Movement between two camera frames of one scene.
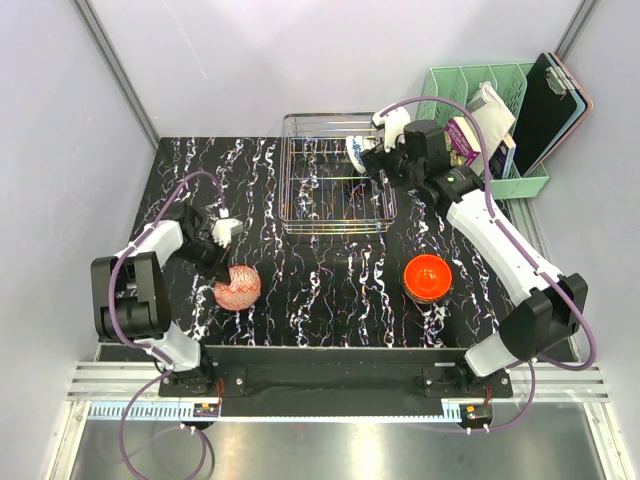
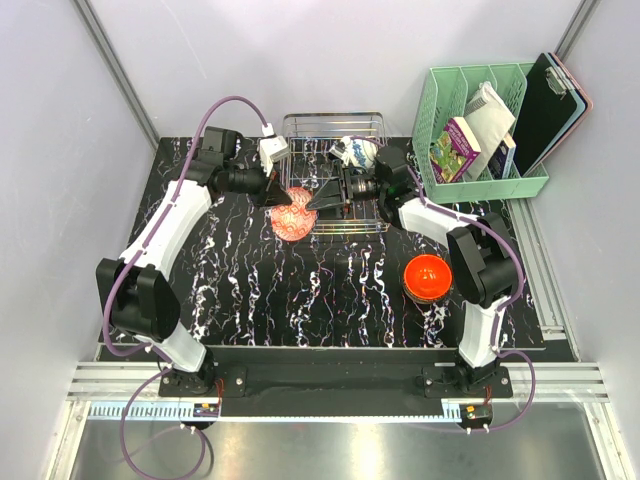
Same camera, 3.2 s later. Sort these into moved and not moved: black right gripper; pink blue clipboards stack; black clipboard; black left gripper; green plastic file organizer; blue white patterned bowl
Moved: black right gripper; black left gripper
Not moved: pink blue clipboards stack; green plastic file organizer; black clipboard; blue white patterned bowl
